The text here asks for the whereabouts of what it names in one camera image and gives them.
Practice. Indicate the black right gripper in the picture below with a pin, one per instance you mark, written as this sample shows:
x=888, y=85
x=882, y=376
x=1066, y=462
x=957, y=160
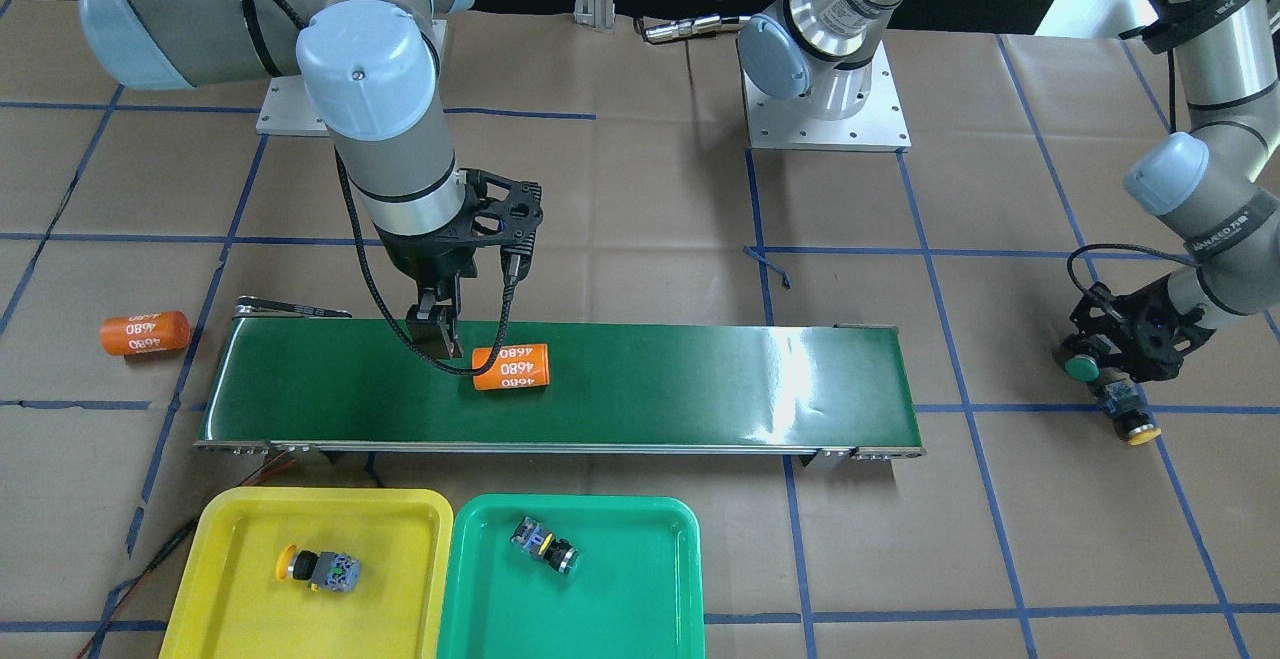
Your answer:
x=423, y=258

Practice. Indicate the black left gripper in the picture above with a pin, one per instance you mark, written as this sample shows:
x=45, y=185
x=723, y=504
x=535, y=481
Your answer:
x=1122, y=397

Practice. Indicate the green mushroom push button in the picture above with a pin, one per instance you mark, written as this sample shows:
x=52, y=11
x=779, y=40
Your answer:
x=1088, y=358

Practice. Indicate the orange cylinder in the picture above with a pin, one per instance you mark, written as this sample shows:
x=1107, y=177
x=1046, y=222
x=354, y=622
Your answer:
x=145, y=333
x=517, y=366

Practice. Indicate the green push button small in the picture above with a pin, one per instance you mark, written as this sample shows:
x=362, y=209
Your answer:
x=536, y=541

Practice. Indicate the yellow mushroom push button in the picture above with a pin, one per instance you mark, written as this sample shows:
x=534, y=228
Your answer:
x=331, y=571

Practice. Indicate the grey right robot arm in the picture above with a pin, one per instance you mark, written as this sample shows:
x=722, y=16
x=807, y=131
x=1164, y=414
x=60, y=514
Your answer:
x=412, y=181

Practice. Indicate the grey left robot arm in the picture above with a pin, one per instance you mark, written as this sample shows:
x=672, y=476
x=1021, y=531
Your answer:
x=1201, y=182

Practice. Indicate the yellow push button upper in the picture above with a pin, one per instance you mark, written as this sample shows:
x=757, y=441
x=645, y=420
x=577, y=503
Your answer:
x=1127, y=410

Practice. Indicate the green conveyor belt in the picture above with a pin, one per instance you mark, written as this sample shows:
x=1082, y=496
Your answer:
x=342, y=384

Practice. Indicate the green plastic tray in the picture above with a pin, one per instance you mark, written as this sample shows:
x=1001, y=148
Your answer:
x=634, y=592

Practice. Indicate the yellow plastic tray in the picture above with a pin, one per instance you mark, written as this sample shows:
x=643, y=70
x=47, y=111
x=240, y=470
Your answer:
x=229, y=604

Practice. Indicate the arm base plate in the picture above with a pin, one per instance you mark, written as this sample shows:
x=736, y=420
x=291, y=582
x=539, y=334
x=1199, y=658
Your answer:
x=290, y=104
x=856, y=110

